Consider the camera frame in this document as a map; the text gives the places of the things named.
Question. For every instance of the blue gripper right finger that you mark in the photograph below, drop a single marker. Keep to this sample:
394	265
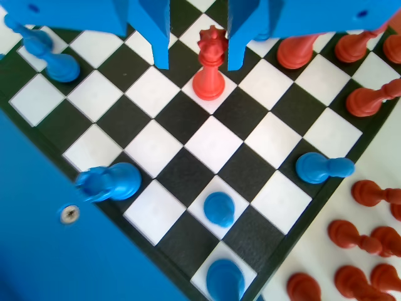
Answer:
235	53

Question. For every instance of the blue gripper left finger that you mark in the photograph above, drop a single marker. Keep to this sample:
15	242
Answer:
161	47

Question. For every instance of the blue pawn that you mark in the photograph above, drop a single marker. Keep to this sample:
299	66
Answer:
261	37
62	69
313	167
219	208
12	23

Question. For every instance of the black and white chessboard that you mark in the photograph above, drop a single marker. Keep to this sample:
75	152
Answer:
213	141

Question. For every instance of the red pawn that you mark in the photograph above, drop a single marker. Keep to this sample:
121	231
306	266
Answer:
366	192
344	233
351	48
365	102

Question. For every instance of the red king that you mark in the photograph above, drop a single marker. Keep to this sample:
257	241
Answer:
394	47

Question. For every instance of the blue king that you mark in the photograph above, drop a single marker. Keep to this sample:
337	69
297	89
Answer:
224	280

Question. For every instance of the silver base plate screw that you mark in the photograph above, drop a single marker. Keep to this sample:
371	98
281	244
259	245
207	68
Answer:
69	214

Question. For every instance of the blue base plate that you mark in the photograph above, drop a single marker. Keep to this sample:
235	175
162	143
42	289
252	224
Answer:
47	235

